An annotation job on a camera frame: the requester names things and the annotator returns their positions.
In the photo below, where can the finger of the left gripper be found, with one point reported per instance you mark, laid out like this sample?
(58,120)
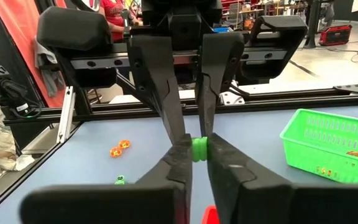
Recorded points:
(154,68)
(219,68)

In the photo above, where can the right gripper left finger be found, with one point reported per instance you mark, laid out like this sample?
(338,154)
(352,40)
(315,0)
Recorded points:
(160,199)

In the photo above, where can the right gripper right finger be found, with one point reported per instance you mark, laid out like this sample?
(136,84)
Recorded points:
(259,199)

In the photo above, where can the green plastic skeleton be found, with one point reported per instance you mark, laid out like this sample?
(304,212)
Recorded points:
(199,149)
(120,180)

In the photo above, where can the orange translucent pumpkin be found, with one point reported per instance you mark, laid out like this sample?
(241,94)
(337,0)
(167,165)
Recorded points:
(124,144)
(356,154)
(116,152)

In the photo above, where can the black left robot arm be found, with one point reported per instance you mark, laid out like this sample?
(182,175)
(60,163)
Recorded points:
(129,85)

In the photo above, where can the red plastic basket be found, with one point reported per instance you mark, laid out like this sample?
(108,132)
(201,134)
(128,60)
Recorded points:
(210,216)

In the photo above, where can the person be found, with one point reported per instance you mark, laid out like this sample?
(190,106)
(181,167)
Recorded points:
(112,18)

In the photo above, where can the green plastic basket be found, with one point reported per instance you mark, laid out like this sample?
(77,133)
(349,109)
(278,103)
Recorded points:
(322,146)

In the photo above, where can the silver aluminium strut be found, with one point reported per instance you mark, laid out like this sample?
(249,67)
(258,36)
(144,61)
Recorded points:
(65,115)

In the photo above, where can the grey hanging cloth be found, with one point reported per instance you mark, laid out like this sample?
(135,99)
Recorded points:
(50,77)

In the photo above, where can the black stand pole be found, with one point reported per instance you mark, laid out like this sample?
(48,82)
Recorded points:
(313,21)

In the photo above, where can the red tool case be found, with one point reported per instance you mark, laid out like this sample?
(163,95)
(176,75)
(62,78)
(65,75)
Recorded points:
(336,35)

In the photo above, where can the orange red backdrop panel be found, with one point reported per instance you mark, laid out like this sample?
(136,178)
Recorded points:
(17,37)

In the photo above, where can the white mounting bracket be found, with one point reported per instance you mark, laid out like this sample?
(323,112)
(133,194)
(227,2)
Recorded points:
(228,99)

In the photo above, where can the black aluminium table frame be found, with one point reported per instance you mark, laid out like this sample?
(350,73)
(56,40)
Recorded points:
(291,98)

